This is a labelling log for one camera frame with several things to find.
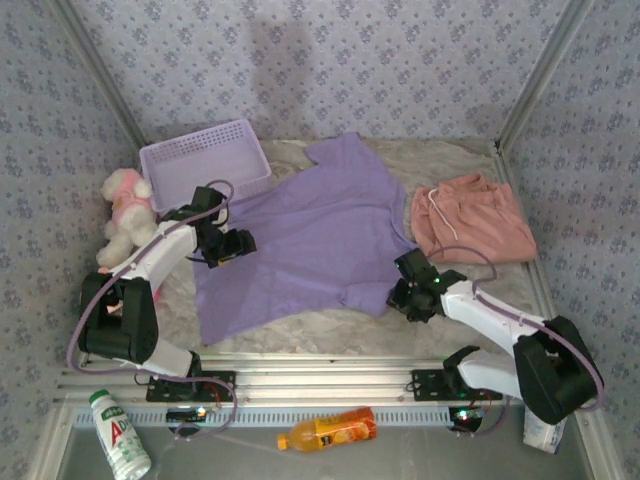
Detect white milk bottle green label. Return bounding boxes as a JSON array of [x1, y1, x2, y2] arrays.
[[88, 388, 152, 480]]

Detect purple plastic lattice basket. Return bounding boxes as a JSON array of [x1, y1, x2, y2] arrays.
[[138, 118, 273, 214]]

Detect orange juice bottle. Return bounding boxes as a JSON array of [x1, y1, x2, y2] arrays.
[[277, 406, 379, 455]]

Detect aluminium mounting rail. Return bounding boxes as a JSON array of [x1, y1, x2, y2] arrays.
[[54, 352, 596, 406]]

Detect pink drawstring shorts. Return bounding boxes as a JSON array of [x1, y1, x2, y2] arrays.
[[410, 173, 539, 265]]

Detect aluminium table side rail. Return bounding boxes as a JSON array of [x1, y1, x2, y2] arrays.
[[494, 144, 571, 364]]

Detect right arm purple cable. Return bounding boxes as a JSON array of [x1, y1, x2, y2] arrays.
[[424, 244, 606, 439]]

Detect white plush dog pink jacket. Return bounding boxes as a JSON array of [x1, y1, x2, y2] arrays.
[[95, 168, 162, 267]]

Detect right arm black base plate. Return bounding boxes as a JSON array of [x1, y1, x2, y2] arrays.
[[410, 368, 503, 403]]

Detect purple t-shirt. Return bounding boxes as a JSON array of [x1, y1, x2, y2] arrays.
[[192, 131, 419, 346]]

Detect peach doll head toy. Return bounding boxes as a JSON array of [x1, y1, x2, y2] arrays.
[[97, 267, 164, 317]]

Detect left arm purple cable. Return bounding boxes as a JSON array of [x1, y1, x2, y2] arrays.
[[67, 178, 239, 444]]

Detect grey slotted cable duct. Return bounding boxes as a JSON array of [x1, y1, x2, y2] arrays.
[[69, 405, 531, 429]]

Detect aluminium frame post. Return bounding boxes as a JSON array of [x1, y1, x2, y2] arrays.
[[47, 0, 147, 151], [494, 0, 596, 151]]

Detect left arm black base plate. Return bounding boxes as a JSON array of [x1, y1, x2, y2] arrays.
[[146, 369, 237, 403]]

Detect white yogurt cup blue lid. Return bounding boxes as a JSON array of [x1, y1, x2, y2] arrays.
[[522, 412, 569, 455]]

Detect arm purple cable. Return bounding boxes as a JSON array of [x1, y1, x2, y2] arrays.
[[424, 244, 606, 439], [67, 178, 239, 444]]

